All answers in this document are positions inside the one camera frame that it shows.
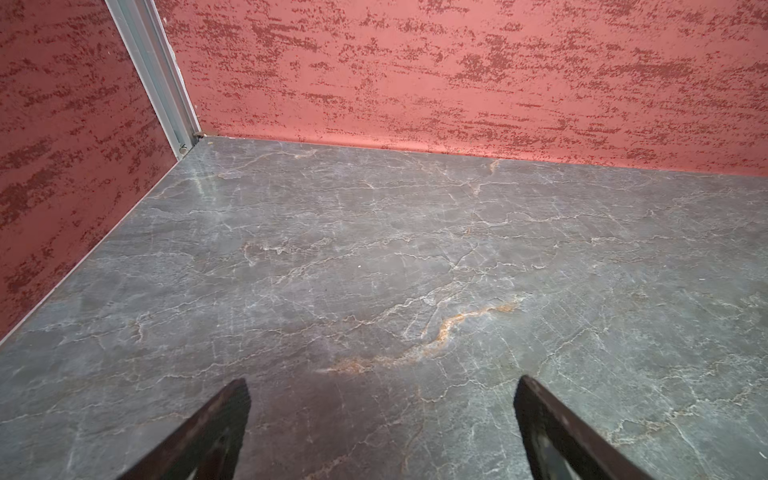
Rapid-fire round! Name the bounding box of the aluminium corner post left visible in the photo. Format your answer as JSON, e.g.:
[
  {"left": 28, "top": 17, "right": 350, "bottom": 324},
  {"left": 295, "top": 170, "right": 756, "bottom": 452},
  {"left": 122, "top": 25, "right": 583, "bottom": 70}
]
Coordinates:
[{"left": 106, "top": 0, "right": 201, "bottom": 160}]

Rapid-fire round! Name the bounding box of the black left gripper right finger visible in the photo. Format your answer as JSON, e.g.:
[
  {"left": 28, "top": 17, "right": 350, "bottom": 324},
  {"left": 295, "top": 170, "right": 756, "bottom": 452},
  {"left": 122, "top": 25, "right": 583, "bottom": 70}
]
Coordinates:
[{"left": 514, "top": 375, "right": 650, "bottom": 479}]

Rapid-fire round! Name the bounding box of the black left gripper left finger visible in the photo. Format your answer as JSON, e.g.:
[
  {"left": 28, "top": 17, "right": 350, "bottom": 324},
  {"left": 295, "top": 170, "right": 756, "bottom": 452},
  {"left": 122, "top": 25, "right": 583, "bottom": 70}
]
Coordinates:
[{"left": 120, "top": 378, "right": 251, "bottom": 479}]

